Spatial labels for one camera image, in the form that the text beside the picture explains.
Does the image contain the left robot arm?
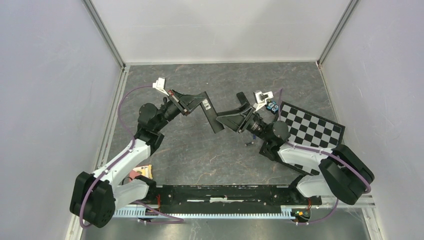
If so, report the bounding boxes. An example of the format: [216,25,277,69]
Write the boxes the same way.
[69,90,207,229]

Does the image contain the black remote with buttons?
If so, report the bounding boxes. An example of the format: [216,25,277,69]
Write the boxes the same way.
[200,91,225,134]

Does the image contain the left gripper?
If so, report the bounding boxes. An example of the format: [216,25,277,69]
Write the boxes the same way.
[154,88,206,132]

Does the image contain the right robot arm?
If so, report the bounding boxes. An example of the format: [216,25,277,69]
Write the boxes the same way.
[216,103,375,205]

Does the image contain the white cable duct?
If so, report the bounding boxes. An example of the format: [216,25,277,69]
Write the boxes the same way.
[112,204,310,220]

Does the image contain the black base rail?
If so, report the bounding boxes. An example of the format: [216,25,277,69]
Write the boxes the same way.
[142,184,322,214]

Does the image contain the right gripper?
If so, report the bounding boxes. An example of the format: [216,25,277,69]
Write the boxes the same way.
[215,102,271,144]

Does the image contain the black remote back up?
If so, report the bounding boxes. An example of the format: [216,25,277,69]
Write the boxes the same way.
[236,92,249,106]

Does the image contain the blue owl figure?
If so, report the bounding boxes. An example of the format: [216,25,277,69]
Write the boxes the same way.
[265,101,280,115]

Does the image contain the black white chessboard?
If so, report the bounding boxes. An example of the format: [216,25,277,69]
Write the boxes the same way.
[258,101,346,176]

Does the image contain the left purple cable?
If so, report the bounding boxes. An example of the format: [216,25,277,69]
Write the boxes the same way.
[78,85,155,229]

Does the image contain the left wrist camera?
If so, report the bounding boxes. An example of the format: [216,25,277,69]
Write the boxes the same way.
[152,77,169,96]

